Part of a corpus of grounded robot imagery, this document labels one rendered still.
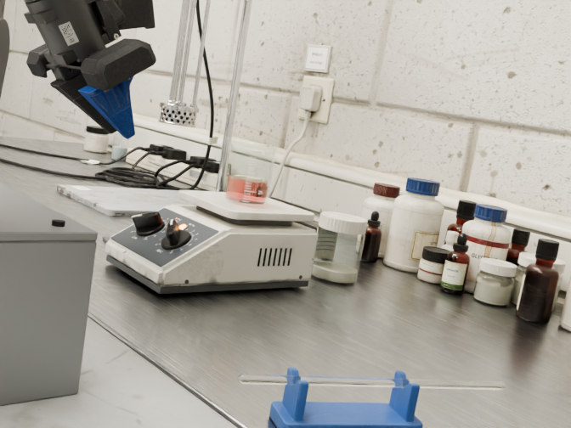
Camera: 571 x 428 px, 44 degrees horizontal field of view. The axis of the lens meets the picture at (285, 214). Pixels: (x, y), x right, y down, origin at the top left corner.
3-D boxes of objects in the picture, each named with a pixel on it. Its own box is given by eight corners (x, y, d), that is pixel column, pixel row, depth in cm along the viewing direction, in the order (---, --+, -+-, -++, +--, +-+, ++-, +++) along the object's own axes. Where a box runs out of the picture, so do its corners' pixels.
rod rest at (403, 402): (283, 439, 45) (291, 385, 44) (267, 414, 48) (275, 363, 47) (422, 439, 48) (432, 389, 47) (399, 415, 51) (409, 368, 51)
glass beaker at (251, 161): (261, 205, 84) (272, 137, 83) (274, 213, 79) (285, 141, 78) (212, 199, 82) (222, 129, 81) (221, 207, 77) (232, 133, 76)
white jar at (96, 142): (109, 154, 186) (111, 130, 185) (85, 151, 184) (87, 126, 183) (104, 151, 192) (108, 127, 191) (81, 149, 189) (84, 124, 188)
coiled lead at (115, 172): (38, 183, 124) (42, 152, 123) (-13, 158, 144) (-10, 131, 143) (200, 191, 147) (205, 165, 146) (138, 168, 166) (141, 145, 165)
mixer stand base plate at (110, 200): (108, 216, 106) (109, 209, 106) (53, 189, 120) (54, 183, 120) (263, 218, 126) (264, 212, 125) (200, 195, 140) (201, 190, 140)
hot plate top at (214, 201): (231, 220, 74) (233, 211, 73) (173, 196, 83) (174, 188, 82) (318, 222, 81) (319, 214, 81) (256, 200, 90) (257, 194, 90)
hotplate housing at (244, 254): (158, 298, 69) (169, 218, 68) (101, 261, 79) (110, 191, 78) (325, 289, 84) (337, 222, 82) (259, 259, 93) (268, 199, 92)
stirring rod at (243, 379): (240, 375, 44) (507, 383, 51) (237, 373, 45) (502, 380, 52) (238, 385, 44) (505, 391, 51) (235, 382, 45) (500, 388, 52)
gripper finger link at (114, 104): (90, 92, 67) (142, 64, 69) (75, 89, 69) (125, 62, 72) (121, 156, 70) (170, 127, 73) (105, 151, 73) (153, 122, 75)
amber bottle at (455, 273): (444, 286, 95) (456, 229, 94) (466, 293, 93) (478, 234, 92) (436, 290, 93) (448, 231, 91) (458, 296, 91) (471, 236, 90)
